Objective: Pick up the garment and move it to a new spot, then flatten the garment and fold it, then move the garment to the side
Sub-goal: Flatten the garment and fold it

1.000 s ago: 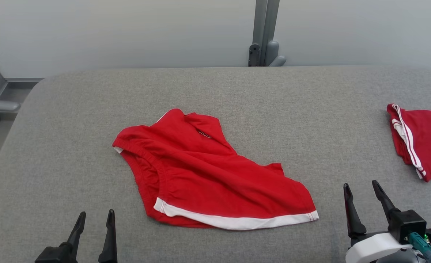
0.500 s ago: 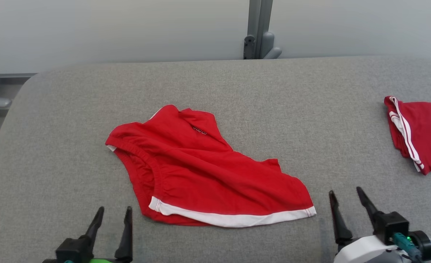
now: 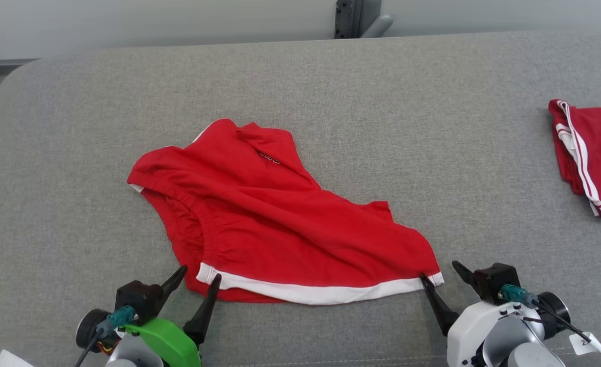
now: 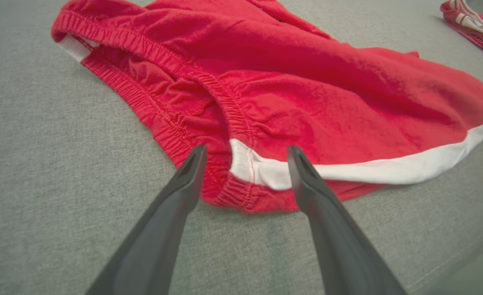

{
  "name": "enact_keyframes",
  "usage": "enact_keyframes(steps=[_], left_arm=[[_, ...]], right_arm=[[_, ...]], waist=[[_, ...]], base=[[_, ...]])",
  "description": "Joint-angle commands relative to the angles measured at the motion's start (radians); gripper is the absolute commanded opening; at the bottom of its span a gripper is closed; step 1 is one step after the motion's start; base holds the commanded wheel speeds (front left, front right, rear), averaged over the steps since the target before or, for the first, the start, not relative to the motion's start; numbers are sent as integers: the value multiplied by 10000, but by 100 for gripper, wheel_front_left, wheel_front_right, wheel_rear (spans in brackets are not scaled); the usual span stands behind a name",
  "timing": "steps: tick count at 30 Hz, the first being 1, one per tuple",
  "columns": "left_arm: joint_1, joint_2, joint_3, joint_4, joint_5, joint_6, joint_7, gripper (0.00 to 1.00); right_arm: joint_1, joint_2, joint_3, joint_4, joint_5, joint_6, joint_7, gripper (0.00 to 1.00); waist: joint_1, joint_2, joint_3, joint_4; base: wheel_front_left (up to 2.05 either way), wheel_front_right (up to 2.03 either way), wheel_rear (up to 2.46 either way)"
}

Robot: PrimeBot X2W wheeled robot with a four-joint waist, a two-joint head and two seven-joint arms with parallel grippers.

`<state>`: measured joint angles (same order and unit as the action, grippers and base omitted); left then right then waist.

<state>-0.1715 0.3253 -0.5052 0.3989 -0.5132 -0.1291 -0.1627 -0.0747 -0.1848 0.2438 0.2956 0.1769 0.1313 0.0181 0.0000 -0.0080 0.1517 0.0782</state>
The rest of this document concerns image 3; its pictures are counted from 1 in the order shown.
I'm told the grey metal post bracket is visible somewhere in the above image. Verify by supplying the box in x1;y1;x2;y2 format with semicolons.
335;0;357;39

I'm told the grey rounded post foot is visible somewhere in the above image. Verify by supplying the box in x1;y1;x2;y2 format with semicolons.
360;14;394;39

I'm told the teal plug left black cable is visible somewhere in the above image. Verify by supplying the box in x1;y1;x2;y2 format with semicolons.
73;306;138;367

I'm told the white paper label tag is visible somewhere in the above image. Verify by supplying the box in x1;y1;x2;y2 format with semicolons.
0;350;33;367
569;332;601;357

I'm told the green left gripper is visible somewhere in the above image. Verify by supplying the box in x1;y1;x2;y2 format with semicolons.
122;265;222;367

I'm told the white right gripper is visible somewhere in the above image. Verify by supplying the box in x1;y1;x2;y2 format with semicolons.
420;260;540;367

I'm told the red shorts white hem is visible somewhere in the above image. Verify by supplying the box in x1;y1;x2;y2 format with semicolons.
127;118;445;305

